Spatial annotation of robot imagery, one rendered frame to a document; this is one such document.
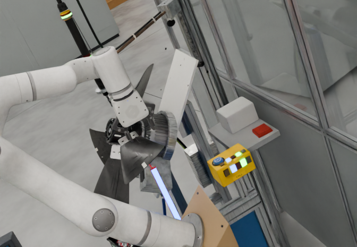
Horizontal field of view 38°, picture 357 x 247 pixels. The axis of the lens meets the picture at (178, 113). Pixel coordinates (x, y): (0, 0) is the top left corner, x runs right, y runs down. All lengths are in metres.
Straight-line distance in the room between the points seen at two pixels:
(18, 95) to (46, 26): 6.34
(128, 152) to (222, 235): 0.72
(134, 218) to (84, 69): 0.51
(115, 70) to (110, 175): 0.88
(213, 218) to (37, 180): 0.58
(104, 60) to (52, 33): 6.30
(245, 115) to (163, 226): 1.09
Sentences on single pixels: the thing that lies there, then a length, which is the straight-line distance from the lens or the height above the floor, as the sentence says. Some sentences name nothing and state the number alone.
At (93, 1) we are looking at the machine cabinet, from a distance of 8.15.
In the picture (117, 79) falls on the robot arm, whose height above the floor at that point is 1.65.
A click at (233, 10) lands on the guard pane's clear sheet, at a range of 2.50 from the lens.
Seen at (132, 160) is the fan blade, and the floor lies 1.17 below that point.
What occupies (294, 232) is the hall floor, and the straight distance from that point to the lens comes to 3.30.
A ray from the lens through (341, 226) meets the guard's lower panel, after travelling 2.71.
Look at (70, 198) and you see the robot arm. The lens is 1.61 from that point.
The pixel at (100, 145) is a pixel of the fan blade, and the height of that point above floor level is 1.08.
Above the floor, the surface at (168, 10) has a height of 1.54.
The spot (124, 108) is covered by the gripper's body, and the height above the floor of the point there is 1.55.
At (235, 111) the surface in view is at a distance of 2.66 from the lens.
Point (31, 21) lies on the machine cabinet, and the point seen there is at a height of 0.85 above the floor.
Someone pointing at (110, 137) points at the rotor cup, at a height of 1.20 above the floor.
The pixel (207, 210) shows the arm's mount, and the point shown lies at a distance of 1.80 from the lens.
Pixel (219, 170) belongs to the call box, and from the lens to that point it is 2.09.
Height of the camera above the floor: 2.21
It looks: 26 degrees down
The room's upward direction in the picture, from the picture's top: 24 degrees counter-clockwise
